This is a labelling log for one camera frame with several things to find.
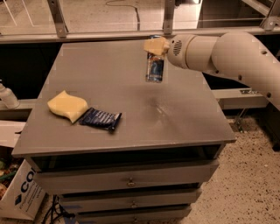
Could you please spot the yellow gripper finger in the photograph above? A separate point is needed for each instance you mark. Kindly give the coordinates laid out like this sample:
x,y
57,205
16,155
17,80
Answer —
x,y
158,46

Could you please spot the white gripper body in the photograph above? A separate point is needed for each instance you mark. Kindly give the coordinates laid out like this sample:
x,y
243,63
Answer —
x,y
176,52

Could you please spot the silver blue redbull can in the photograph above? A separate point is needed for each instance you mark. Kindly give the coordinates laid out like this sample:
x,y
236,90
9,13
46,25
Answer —
x,y
155,66

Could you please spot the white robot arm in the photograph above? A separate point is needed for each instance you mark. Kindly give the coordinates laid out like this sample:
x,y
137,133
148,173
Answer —
x,y
236,55

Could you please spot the dark blue snack packet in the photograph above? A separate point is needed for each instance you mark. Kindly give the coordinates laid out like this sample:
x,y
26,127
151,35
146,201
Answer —
x,y
100,119

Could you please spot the yellow sponge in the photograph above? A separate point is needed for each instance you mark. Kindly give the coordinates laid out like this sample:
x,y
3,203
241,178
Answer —
x,y
69,106

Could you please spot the grey drawer cabinet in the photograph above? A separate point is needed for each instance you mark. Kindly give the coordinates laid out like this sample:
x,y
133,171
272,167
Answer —
x,y
175,121

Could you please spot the white plastic bottle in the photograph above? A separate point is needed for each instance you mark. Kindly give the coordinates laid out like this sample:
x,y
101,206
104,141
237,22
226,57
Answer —
x,y
8,97

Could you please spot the bottom grey drawer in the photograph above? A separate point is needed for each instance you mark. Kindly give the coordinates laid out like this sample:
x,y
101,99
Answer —
x,y
135,216

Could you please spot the grey drawer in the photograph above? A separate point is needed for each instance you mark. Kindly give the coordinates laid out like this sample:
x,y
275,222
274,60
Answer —
x,y
127,177
130,200
135,216

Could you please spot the top grey drawer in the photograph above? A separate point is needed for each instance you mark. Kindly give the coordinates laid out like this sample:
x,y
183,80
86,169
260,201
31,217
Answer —
x,y
127,177

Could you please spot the middle grey drawer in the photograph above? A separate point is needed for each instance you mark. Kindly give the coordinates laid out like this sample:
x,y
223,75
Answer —
x,y
130,200

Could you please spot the white cardboard box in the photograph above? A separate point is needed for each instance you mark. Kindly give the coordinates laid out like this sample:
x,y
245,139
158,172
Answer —
x,y
23,197

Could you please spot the metal railing frame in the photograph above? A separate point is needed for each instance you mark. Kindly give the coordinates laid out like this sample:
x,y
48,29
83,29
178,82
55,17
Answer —
x,y
23,21

